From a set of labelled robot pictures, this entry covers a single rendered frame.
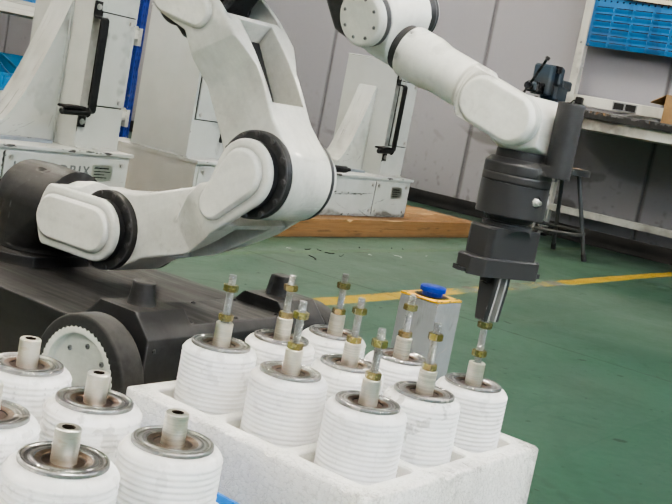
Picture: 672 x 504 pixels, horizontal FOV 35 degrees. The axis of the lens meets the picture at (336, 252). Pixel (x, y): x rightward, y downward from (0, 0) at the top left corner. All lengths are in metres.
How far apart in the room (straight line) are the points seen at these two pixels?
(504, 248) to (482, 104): 0.18
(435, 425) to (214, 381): 0.28
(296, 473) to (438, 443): 0.19
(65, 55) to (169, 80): 0.54
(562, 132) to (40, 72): 2.50
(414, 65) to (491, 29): 5.60
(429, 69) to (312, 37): 6.36
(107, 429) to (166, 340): 0.64
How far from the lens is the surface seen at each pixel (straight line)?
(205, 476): 0.97
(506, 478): 1.42
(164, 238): 1.85
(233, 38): 1.75
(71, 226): 1.95
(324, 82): 7.67
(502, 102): 1.35
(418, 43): 1.45
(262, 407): 1.27
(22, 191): 2.10
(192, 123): 3.99
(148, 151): 4.11
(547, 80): 5.88
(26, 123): 3.62
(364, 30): 1.45
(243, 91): 1.75
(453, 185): 7.04
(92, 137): 3.67
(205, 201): 1.73
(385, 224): 4.89
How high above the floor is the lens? 0.58
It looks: 8 degrees down
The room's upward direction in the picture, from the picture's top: 11 degrees clockwise
